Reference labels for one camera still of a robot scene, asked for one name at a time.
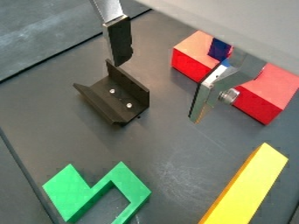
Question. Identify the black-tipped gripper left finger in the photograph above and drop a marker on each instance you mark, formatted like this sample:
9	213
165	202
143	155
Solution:
116	29

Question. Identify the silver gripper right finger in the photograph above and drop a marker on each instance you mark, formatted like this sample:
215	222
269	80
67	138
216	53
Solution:
239	68

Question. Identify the yellow rectangular bar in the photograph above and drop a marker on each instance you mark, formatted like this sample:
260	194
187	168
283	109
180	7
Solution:
241	196

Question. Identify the red board base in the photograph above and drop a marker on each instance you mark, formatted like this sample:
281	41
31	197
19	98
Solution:
263	97

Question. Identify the blue rear U-shaped piece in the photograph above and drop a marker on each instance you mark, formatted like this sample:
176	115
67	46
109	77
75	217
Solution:
219	49

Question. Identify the green notched block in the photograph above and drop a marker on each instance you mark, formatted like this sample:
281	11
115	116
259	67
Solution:
73	196

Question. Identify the black U-shaped bracket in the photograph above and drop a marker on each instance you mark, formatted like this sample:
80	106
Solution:
119	97

